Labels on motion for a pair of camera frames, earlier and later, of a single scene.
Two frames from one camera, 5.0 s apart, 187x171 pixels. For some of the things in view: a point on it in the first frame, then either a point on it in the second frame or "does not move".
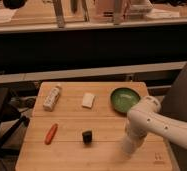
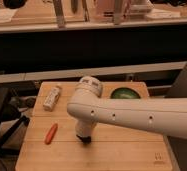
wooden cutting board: (74, 127) does not move
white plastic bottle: (51, 99) does not move
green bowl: (122, 99) does not move
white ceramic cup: (129, 146) -> (84, 128)
